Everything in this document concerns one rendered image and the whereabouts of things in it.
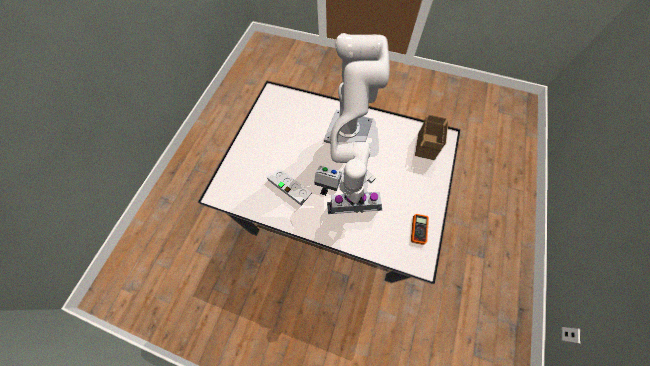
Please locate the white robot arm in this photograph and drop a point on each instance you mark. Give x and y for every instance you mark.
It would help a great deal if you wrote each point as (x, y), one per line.
(368, 72)

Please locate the small brown cardboard box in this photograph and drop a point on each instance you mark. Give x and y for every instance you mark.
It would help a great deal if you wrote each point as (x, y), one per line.
(434, 132)

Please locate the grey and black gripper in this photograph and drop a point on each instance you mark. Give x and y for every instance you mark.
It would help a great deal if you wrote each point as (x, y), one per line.
(355, 197)

